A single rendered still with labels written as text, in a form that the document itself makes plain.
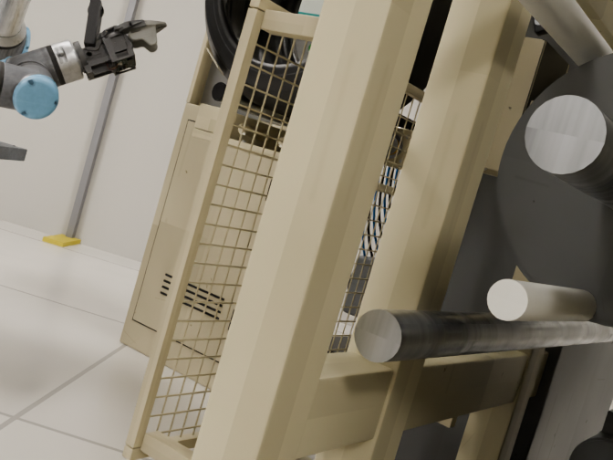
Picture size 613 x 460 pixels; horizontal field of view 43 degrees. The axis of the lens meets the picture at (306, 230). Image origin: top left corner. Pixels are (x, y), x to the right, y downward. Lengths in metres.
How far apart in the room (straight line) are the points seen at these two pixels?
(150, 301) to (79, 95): 2.25
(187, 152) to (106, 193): 2.03
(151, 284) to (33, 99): 1.29
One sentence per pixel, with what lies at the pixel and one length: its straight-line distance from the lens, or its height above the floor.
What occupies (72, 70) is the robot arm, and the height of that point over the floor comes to 0.85.
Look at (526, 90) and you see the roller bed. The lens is 1.80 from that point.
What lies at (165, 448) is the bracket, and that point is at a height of 0.34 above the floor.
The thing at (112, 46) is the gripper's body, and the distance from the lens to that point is 1.83.
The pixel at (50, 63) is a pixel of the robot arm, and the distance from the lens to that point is 1.81.
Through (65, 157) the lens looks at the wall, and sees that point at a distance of 4.87.
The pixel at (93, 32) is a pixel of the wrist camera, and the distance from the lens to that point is 1.86.
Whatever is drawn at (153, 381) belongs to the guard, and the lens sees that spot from 1.19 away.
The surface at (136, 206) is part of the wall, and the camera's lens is 4.73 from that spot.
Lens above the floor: 0.78
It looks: 4 degrees down
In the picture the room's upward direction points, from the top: 16 degrees clockwise
